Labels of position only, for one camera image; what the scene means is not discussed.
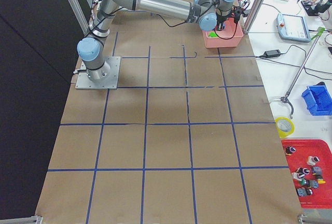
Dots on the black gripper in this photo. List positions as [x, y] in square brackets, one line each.
[220, 20]

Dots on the green toy block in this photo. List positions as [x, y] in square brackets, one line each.
[212, 35]

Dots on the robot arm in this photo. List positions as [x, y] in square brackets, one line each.
[206, 13]

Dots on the pink plastic box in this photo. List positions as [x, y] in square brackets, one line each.
[229, 37]

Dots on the black power adapter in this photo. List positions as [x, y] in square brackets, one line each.
[272, 53]

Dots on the teach pendant tablet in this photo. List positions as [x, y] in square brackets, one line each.
[293, 28]

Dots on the reacher grabber tool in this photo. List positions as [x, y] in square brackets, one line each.
[284, 99]

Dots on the blue storage bin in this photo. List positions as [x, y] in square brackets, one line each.
[317, 99]

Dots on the yellow tape roll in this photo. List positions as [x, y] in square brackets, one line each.
[285, 127]

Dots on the red plastic tray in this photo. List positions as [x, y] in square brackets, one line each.
[309, 161]

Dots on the aluminium frame post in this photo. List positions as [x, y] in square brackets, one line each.
[252, 15]

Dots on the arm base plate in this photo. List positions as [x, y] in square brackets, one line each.
[104, 78]

